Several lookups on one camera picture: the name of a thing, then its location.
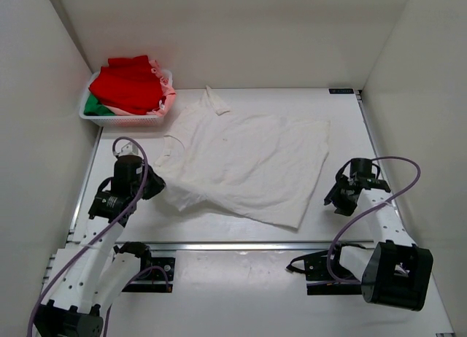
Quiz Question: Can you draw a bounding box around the red t shirt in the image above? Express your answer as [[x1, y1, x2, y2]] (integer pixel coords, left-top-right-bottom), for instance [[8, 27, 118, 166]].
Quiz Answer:
[[89, 55, 166, 115]]

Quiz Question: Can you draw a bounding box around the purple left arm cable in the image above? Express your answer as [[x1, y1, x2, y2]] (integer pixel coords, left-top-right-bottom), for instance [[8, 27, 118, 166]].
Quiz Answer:
[[26, 136, 172, 337]]

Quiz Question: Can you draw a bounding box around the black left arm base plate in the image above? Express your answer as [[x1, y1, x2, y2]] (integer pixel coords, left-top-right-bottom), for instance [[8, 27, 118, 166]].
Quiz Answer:
[[123, 247, 176, 293]]

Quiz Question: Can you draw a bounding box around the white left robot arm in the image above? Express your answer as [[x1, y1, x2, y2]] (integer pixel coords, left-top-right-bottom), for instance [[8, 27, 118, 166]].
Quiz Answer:
[[27, 155, 165, 336]]

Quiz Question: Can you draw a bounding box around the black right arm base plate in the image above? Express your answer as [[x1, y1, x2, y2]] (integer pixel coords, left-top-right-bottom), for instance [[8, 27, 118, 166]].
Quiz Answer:
[[285, 249, 361, 296]]

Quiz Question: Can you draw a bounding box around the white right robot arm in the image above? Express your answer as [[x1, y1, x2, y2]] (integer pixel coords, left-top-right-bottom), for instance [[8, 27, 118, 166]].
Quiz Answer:
[[324, 158, 433, 311]]

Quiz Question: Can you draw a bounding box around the pink t shirt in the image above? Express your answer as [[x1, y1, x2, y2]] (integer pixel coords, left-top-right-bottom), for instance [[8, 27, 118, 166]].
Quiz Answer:
[[105, 59, 177, 116]]

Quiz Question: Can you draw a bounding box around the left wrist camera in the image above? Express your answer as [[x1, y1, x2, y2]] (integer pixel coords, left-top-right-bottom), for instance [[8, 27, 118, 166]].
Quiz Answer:
[[113, 142, 139, 158]]

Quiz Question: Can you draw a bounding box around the white t shirt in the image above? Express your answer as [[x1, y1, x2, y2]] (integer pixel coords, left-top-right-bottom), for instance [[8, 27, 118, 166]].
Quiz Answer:
[[154, 88, 331, 229]]

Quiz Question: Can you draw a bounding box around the white plastic laundry basket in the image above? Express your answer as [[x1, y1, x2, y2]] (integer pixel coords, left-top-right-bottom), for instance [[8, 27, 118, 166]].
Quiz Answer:
[[79, 71, 167, 128]]

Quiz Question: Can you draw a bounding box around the aluminium table rail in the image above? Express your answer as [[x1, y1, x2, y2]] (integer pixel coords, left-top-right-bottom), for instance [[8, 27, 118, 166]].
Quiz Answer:
[[69, 129, 375, 250]]

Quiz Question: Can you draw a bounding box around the green t shirt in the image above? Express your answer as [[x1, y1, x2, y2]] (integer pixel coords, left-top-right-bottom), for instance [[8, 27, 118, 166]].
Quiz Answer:
[[83, 94, 114, 117]]

